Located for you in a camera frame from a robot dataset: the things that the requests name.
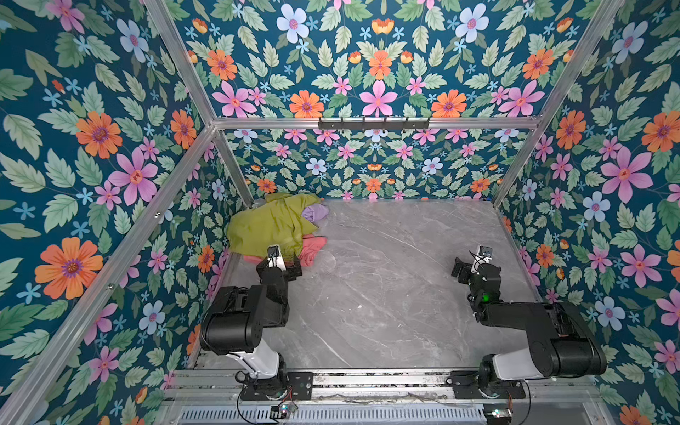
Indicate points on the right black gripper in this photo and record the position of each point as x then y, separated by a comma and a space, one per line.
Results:
464, 268

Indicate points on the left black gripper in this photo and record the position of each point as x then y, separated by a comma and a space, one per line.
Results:
289, 269

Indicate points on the pink cloth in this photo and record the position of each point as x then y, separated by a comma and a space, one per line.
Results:
311, 248

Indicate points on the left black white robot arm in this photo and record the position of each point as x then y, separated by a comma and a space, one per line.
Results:
234, 325

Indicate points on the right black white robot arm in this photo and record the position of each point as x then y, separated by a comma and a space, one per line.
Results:
559, 343

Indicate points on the olive green cloth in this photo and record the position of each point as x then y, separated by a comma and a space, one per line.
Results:
279, 222

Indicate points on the lavender purple cloth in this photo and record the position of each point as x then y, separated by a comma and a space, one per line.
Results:
314, 213

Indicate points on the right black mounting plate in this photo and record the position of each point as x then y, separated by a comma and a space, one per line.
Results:
469, 385

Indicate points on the black mounting plate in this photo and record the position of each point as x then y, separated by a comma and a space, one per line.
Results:
297, 385
469, 385

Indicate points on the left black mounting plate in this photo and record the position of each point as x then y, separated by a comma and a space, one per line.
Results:
297, 385

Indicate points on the left small circuit board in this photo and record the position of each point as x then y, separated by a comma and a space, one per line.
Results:
283, 411

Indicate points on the small circuit board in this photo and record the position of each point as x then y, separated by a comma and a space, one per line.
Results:
283, 411
498, 416

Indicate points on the right small circuit board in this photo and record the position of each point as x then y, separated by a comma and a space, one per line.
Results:
498, 416

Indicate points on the white ventilation grille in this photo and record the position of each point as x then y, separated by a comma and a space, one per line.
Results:
335, 414

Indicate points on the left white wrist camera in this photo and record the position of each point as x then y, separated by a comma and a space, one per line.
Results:
274, 257

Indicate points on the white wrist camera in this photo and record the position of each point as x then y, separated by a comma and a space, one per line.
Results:
483, 254
274, 257

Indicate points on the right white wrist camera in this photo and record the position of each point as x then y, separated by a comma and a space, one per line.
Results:
483, 254

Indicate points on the black hook rail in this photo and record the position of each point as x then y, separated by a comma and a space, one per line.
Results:
364, 123

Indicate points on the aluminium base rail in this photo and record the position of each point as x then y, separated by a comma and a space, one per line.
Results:
362, 386

